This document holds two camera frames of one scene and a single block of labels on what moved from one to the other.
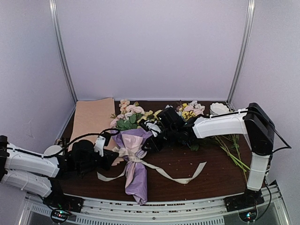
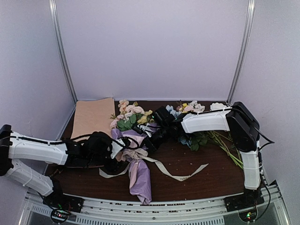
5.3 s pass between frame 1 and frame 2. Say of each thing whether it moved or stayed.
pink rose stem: stayed
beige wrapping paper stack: stayed
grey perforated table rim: stayed
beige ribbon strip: moved
